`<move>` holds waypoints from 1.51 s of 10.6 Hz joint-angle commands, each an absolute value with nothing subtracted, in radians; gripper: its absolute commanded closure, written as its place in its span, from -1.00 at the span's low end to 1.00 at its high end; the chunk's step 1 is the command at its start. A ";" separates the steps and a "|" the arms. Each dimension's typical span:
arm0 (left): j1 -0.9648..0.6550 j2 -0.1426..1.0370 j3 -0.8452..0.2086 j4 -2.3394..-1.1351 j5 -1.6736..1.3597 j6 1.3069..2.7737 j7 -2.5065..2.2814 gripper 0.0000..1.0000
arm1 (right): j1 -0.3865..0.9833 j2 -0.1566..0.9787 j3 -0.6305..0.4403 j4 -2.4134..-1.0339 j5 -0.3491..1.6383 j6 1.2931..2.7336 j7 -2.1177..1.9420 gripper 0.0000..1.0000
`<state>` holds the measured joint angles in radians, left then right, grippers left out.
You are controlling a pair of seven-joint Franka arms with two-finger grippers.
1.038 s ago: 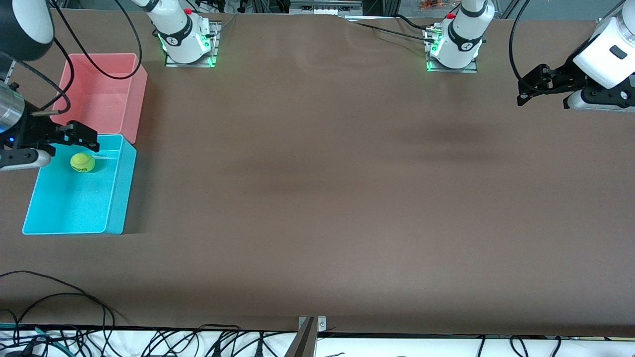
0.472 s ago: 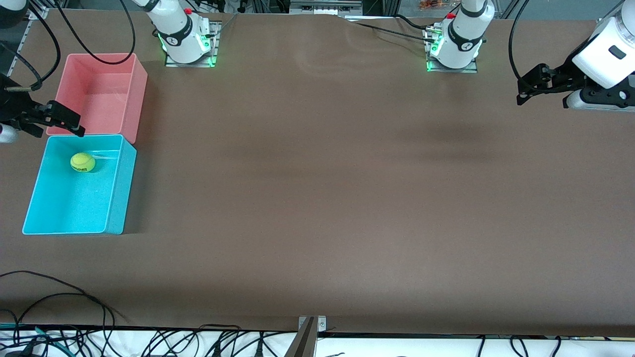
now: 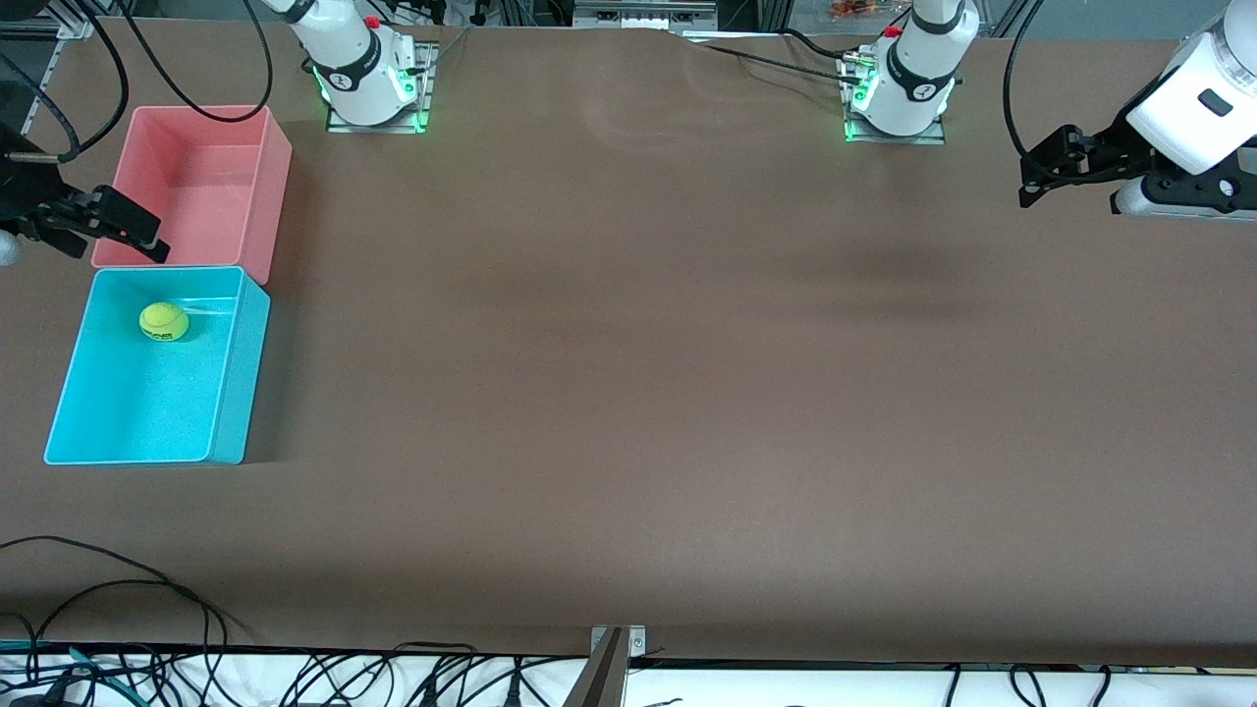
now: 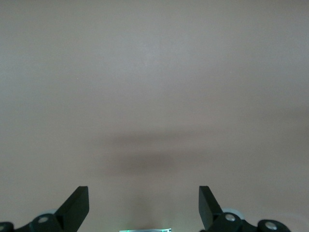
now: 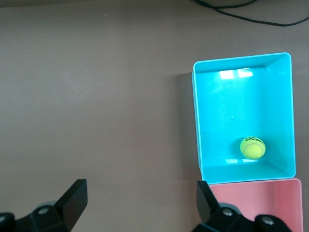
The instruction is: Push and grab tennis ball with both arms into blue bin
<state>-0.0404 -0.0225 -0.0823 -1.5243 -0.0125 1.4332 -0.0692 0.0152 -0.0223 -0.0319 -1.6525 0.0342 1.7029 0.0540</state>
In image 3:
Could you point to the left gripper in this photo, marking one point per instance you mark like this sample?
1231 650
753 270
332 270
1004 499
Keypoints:
1113 143

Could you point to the orange items in clear box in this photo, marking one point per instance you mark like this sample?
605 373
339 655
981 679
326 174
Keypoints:
854 10

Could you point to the grey metal pole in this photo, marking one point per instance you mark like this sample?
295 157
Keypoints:
601 682

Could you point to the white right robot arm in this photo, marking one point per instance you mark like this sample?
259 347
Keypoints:
354 59

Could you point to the pink plastic bin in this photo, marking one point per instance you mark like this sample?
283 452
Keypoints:
206 196

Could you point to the yellow-green tennis ball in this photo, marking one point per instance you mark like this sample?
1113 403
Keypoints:
164 322

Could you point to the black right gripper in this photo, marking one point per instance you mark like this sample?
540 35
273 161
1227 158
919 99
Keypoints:
29 189

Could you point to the grey metal box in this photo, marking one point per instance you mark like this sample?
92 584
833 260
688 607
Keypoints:
643 15

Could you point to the black power plug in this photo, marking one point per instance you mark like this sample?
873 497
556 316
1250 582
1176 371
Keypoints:
429 693
513 690

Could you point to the blue plastic bin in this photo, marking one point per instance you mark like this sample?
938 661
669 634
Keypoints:
147 412

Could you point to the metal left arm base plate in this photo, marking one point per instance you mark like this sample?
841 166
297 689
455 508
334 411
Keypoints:
928 138

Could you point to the small metal table bracket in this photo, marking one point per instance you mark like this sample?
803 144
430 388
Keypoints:
636 643

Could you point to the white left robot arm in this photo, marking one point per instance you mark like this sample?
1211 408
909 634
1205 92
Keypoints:
918 59

